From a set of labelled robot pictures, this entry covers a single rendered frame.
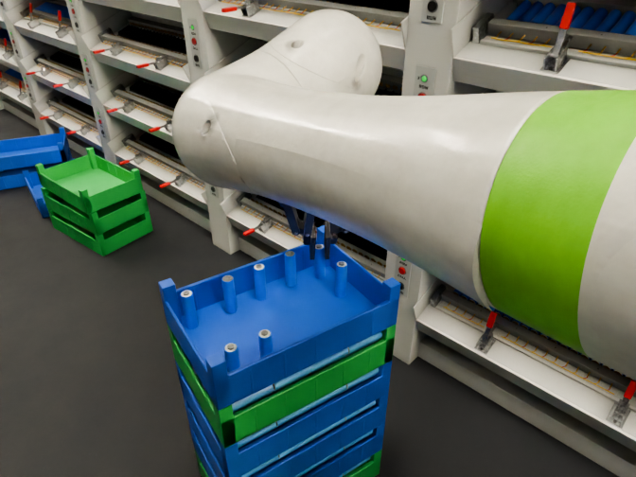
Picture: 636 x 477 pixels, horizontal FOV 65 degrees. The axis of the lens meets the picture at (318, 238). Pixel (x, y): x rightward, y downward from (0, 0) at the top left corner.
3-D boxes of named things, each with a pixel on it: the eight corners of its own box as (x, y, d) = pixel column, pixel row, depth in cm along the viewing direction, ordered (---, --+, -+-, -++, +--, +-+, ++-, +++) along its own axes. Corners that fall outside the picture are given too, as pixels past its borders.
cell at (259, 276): (258, 302, 82) (256, 270, 78) (254, 296, 83) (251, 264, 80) (269, 298, 83) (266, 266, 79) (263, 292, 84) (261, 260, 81)
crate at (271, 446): (230, 483, 73) (224, 450, 69) (181, 390, 87) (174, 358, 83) (389, 393, 87) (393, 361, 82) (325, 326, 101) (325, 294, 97)
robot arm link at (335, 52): (413, 21, 48) (330, -27, 52) (319, 83, 43) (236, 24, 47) (391, 127, 59) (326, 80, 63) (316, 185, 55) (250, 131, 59)
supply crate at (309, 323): (218, 412, 64) (211, 368, 60) (166, 322, 79) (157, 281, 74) (397, 324, 78) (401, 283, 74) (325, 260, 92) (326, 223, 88)
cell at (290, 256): (282, 252, 83) (283, 283, 86) (288, 257, 81) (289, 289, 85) (291, 249, 83) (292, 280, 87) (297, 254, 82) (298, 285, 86)
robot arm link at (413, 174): (604, 226, 30) (606, 44, 24) (495, 356, 26) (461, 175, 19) (269, 142, 56) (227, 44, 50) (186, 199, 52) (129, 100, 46)
